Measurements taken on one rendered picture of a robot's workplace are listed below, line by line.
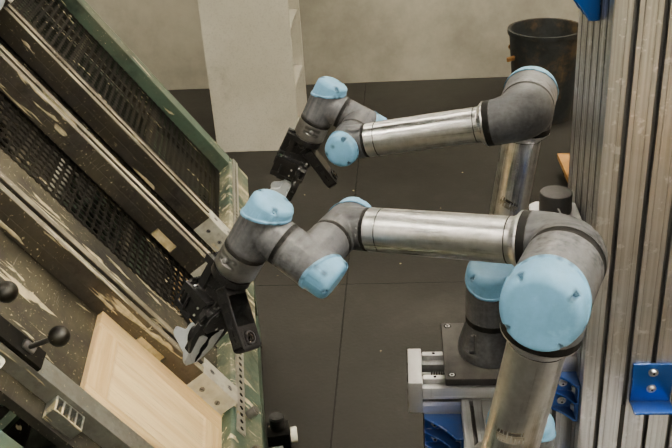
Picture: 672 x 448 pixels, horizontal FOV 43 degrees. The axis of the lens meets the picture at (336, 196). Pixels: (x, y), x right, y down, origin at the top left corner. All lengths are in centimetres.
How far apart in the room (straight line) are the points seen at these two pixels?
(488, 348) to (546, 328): 83
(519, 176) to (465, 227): 62
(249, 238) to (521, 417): 49
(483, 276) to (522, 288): 77
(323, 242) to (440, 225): 19
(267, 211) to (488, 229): 34
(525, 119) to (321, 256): 61
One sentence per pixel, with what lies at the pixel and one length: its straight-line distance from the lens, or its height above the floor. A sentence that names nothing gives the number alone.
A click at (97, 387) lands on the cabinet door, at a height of 121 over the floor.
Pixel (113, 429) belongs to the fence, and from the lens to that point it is 173.
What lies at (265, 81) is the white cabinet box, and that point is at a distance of 571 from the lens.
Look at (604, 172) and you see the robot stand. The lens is 145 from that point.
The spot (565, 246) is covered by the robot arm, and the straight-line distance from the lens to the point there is 120.
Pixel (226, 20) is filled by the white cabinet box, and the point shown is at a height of 92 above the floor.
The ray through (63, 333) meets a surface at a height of 144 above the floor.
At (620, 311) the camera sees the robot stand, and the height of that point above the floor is 139.
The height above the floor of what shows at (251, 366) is 84.
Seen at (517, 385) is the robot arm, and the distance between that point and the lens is 127.
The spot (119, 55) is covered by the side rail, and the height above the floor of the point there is 140.
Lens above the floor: 226
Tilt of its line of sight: 26 degrees down
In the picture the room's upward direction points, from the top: 4 degrees counter-clockwise
